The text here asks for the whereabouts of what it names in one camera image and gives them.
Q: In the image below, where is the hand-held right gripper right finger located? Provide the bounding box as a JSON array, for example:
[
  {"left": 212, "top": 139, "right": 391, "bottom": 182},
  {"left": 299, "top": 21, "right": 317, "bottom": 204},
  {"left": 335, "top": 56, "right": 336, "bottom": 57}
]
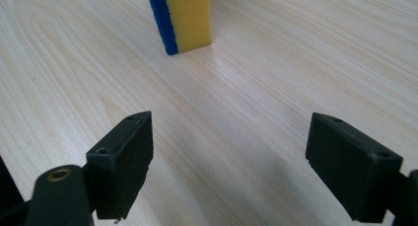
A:
[{"left": 305, "top": 112, "right": 404, "bottom": 224}]

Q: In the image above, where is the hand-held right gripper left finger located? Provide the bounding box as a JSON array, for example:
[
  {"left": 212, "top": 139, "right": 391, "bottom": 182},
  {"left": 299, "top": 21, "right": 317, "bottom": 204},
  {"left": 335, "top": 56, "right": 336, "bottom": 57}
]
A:
[{"left": 85, "top": 111, "right": 155, "bottom": 221}]

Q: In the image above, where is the yellow and blue sponge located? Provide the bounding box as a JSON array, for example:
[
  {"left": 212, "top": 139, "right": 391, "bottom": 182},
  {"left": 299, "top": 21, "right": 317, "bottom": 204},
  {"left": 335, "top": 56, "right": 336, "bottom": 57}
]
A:
[{"left": 145, "top": 0, "right": 212, "bottom": 56}]

